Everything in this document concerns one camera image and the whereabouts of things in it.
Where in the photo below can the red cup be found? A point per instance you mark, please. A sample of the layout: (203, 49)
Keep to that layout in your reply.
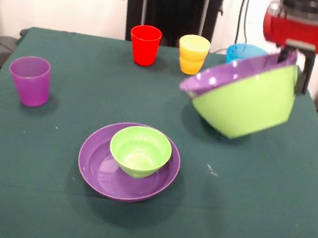
(143, 48)

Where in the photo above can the yellow cup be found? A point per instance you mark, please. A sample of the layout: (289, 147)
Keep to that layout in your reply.
(193, 55)

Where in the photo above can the large green bowl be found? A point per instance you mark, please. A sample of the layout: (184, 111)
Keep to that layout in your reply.
(246, 107)

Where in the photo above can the large purple bowl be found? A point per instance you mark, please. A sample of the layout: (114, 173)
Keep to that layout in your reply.
(92, 171)
(227, 72)

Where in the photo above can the purple cup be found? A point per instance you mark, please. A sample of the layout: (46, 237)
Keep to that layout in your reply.
(30, 83)

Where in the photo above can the small green bowl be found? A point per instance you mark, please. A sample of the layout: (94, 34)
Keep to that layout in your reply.
(139, 154)

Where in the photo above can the dark green tablecloth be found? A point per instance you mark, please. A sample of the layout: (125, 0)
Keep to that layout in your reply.
(36, 167)

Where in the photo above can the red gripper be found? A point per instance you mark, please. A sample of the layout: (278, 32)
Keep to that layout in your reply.
(307, 34)

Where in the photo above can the small blue bowl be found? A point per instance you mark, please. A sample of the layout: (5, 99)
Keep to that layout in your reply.
(242, 52)

